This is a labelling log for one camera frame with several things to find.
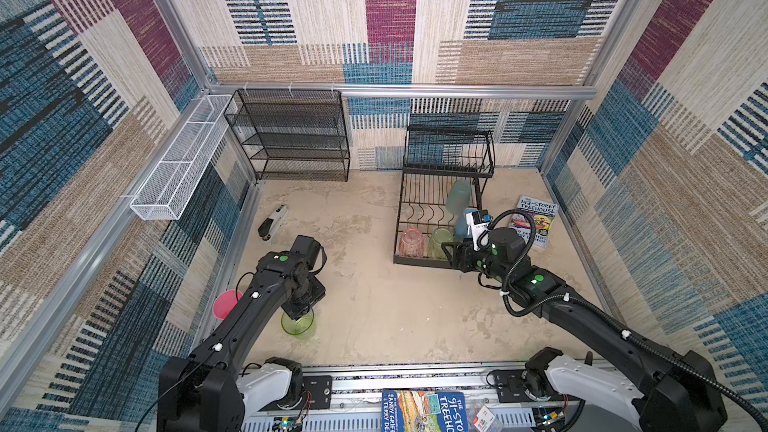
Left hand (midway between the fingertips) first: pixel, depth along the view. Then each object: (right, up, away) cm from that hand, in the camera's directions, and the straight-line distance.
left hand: (316, 301), depth 80 cm
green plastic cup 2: (-5, -8, +3) cm, 10 cm away
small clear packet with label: (+40, -22, -12) cm, 48 cm away
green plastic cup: (+35, +16, +9) cm, 40 cm away
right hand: (+37, +14, +1) cm, 40 cm away
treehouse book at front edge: (+27, -21, -12) cm, 36 cm away
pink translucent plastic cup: (+26, +14, +14) cm, 33 cm away
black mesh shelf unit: (-16, +51, +30) cm, 61 cm away
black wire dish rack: (+39, +32, +33) cm, 60 cm away
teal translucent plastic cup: (+44, +28, +27) cm, 59 cm away
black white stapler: (-20, +19, +20) cm, 34 cm away
